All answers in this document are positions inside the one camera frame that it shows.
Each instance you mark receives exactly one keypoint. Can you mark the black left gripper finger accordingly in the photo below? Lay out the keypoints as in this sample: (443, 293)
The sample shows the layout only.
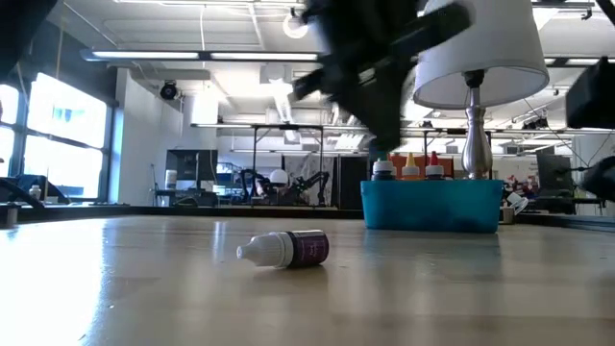
(379, 110)

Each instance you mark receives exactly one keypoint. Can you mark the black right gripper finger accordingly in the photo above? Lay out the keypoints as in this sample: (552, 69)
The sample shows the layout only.
(603, 180)

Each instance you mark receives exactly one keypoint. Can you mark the yellow food coloring bottle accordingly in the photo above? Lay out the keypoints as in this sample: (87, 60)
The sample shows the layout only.
(410, 170)

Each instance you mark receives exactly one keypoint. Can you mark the small purple food coloring bottle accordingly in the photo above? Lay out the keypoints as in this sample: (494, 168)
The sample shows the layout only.
(307, 247)

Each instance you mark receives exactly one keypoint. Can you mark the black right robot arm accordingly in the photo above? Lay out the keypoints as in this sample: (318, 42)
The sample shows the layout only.
(609, 9)

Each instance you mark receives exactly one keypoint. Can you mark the black background robot arm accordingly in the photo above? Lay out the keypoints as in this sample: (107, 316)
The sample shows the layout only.
(314, 181)
(250, 180)

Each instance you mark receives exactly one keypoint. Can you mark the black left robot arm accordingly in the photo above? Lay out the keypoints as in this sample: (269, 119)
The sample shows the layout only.
(17, 24)

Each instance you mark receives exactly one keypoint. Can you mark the black computer monitor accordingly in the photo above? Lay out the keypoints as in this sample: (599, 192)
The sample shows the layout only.
(552, 173)

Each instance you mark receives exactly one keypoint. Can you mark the white plastic cup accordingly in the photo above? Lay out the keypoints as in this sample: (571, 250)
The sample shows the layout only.
(518, 201)

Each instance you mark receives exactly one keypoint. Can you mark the bottles inside blue bin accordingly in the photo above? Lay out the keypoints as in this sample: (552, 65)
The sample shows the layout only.
(449, 168)

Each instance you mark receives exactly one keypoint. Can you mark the teal plastic bin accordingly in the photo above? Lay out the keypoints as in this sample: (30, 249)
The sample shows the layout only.
(432, 206)

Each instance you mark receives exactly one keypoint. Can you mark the white shade silver table lamp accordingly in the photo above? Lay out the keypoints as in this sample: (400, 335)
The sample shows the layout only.
(490, 48)

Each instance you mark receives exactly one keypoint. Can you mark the white round globe lamp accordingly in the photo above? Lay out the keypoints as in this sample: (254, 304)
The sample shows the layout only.
(278, 177)

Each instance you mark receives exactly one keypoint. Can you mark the long ceiling light bar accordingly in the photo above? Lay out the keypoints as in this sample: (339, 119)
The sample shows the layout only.
(144, 55)

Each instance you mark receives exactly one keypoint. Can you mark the large dark-framed window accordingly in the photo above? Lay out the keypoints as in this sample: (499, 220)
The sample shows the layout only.
(67, 110)

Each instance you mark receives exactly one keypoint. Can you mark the small white bottle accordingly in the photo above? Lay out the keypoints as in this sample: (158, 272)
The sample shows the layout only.
(34, 193)

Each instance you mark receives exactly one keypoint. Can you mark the black wall panel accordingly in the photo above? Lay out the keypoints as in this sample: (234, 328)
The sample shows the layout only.
(353, 182)

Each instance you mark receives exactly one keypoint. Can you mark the black background rig frame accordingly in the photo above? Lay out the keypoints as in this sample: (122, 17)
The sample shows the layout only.
(288, 127)

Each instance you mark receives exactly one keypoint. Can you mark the black ceiling camera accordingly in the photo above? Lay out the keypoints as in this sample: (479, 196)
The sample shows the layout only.
(168, 90)

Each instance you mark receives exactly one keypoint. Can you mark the black table edge rail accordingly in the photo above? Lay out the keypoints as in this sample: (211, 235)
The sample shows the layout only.
(192, 211)

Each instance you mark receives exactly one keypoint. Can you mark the grey metal post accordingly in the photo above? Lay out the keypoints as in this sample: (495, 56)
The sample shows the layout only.
(10, 216)

